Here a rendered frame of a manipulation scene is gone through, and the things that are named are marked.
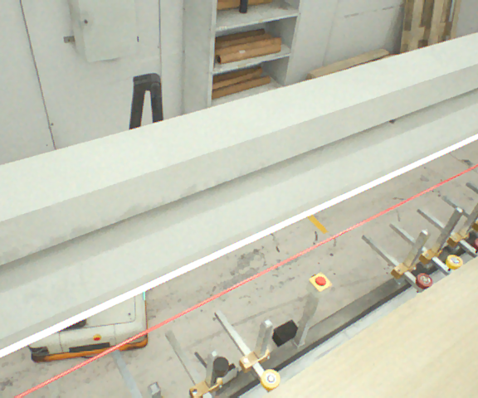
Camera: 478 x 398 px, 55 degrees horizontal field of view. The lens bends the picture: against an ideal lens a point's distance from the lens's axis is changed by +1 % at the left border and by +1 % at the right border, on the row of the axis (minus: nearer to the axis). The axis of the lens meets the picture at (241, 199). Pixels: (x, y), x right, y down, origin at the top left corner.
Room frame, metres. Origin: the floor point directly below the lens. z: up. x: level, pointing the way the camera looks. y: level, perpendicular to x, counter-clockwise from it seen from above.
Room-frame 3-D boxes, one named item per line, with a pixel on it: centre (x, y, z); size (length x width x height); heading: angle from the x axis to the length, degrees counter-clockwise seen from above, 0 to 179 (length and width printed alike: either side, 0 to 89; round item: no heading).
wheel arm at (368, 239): (1.67, -0.87, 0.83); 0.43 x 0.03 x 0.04; 40
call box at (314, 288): (1.17, -0.37, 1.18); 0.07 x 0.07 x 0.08; 40
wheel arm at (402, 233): (1.83, -1.06, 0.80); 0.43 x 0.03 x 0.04; 40
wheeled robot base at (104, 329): (1.58, 0.86, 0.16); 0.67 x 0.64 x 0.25; 107
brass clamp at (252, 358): (0.99, -0.15, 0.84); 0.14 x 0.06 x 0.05; 130
